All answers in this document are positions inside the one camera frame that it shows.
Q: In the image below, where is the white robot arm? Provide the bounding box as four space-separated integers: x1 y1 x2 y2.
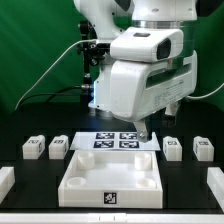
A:
73 0 197 142

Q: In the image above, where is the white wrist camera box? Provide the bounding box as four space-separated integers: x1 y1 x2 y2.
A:
110 27 184 63

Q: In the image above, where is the white front rail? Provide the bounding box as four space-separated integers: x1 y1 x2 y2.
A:
0 213 224 224

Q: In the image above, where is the white block left edge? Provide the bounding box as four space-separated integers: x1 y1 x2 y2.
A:
0 167 15 204

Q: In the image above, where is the white block edge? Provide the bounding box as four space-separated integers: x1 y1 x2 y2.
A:
207 167 224 212
0 167 15 204

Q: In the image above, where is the white cable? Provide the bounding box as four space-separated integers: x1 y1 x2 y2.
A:
14 39 98 111

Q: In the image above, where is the white square tabletop tray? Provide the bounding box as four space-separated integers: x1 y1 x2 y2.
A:
58 150 163 209

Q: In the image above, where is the white block right edge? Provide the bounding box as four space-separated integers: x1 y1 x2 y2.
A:
207 167 224 212

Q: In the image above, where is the black camera stand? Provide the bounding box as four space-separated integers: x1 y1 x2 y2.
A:
77 20 110 103

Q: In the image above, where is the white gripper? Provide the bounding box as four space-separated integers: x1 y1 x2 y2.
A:
110 52 197 143

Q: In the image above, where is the fiducial marker sheet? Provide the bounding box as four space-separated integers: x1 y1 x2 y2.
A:
70 132 160 151

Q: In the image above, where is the black cable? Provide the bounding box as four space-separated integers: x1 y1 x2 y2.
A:
16 84 94 108

